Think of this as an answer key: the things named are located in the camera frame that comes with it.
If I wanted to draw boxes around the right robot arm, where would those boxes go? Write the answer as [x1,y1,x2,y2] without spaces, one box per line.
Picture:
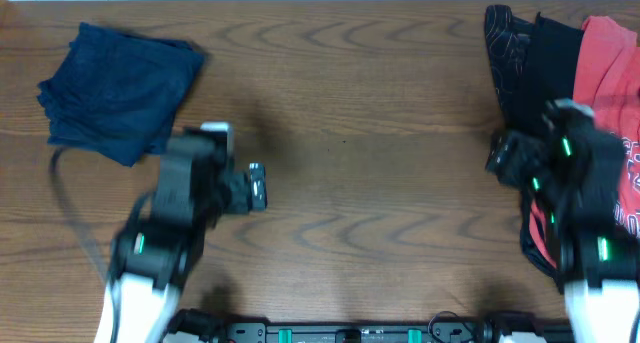
[486,99,639,342]

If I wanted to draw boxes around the black orange patterned garment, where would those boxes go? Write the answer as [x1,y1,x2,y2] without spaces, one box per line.
[484,5,534,121]

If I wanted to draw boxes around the red printed t-shirt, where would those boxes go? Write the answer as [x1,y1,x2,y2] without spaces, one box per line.
[528,15,640,269]

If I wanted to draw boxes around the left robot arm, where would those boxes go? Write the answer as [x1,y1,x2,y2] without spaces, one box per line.
[95,122,267,343]

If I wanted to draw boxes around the folded dark blue shorts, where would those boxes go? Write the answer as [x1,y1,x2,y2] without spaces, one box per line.
[37,23,205,167]

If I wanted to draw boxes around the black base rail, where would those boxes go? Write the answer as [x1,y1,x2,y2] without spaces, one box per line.
[169,307,576,343]

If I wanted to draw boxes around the left black cable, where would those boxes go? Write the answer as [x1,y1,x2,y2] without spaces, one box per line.
[48,147,121,343]

